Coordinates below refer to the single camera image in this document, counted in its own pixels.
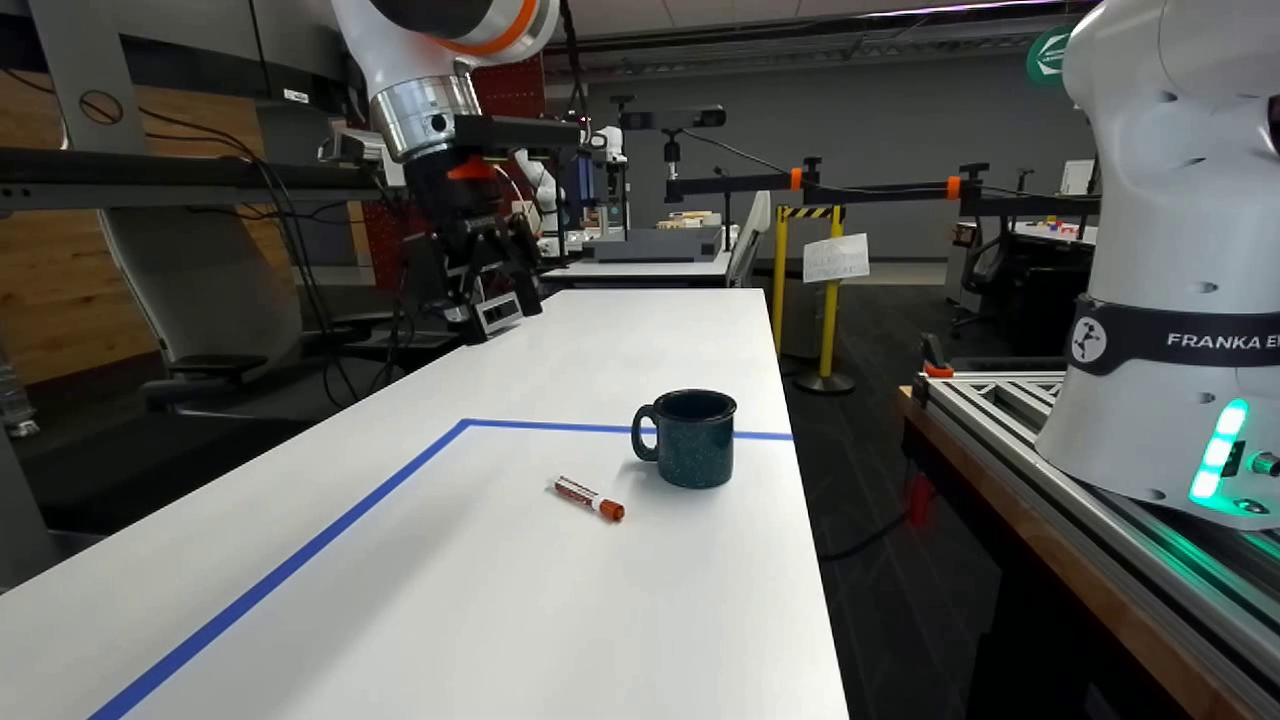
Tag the yellow stanchion post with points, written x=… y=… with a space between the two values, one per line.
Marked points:
x=783 y=280
x=831 y=323

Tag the small white robot arm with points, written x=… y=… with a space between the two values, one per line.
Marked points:
x=609 y=140

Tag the red object on floor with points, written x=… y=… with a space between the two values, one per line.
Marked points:
x=921 y=506

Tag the wooden bench top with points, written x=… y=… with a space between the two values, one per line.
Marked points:
x=1013 y=522

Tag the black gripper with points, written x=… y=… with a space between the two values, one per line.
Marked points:
x=461 y=223

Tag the dark green mug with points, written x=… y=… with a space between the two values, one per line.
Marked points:
x=699 y=453

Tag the white paper sign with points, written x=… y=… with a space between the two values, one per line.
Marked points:
x=836 y=259

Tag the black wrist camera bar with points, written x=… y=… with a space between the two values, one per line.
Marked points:
x=520 y=135

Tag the aluminium rail frame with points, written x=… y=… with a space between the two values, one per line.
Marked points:
x=1013 y=427

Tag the white power box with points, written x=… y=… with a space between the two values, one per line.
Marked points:
x=353 y=147

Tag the white marker with orange cap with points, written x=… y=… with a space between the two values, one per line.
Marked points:
x=587 y=499

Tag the black bar with orange clamps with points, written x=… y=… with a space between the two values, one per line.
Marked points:
x=883 y=191

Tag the round green sign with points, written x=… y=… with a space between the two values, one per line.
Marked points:
x=1044 y=58

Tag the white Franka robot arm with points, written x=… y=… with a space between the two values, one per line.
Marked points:
x=1175 y=201

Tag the small grey frame device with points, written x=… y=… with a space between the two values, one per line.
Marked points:
x=499 y=314

